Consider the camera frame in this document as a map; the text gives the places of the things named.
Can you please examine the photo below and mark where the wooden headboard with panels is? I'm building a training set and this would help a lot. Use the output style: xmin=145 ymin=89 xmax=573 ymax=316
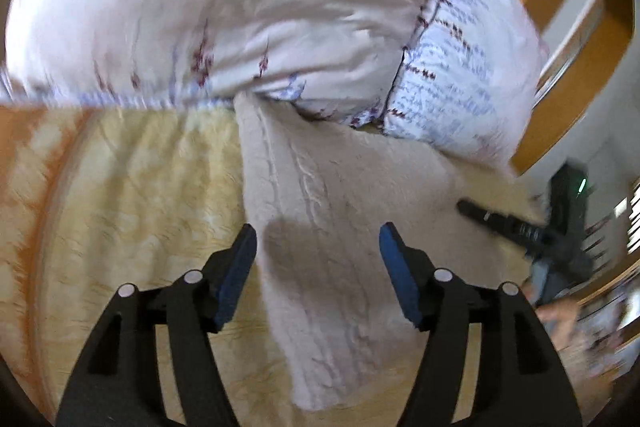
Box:
xmin=512 ymin=0 xmax=636 ymax=174

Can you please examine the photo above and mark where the floral pillow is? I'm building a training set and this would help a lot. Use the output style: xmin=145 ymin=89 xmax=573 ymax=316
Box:
xmin=382 ymin=0 xmax=547 ymax=168
xmin=1 ymin=0 xmax=434 ymax=127

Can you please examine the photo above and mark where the beige cable knit sweater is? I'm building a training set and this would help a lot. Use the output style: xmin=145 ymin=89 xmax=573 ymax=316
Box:
xmin=234 ymin=93 xmax=529 ymax=411

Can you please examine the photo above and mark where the left floral pillow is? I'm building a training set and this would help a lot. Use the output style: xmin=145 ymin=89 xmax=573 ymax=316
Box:
xmin=1 ymin=0 xmax=434 ymax=127

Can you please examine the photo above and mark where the yellow orange patterned bedspread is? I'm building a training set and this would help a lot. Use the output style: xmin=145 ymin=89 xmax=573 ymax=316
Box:
xmin=0 ymin=103 xmax=486 ymax=427

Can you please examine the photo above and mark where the right floral pillow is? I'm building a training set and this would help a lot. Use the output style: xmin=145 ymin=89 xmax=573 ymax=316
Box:
xmin=382 ymin=0 xmax=547 ymax=168

